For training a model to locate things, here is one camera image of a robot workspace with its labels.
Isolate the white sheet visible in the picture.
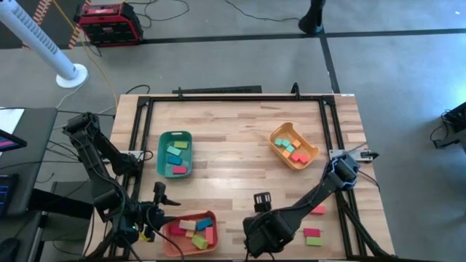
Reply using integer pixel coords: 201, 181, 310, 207
0, 108, 25, 136

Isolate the black equipment with cables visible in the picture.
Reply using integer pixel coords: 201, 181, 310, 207
429, 101, 466, 151

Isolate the white tower fan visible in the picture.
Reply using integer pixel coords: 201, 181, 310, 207
0, 0, 89, 90

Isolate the black stand base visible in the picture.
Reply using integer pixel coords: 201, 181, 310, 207
297, 0, 328, 36

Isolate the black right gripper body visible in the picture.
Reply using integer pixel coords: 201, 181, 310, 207
253, 202, 274, 215

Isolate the tablet with pink screen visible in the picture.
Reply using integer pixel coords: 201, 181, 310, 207
0, 129, 28, 153

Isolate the black aluminium table frame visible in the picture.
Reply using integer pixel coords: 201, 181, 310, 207
85, 82, 398, 262

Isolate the black hazard striped floor mat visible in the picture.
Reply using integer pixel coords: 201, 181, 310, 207
0, 0, 90, 50

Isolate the teal plastic bin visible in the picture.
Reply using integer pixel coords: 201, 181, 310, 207
156, 130, 193, 179

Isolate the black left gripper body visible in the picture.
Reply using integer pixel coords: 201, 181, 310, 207
138, 202, 172, 241

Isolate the salmon orange plastic bin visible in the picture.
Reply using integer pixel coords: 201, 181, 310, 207
162, 210, 219, 258

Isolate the yellow plastic bin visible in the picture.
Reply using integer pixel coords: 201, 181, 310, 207
268, 122, 320, 170

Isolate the long black bar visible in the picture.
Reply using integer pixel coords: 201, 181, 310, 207
172, 85, 263, 95

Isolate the yellow cable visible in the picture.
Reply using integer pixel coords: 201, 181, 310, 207
52, 0, 119, 108

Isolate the red black tool case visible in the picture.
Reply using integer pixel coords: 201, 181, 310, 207
74, 2, 144, 48

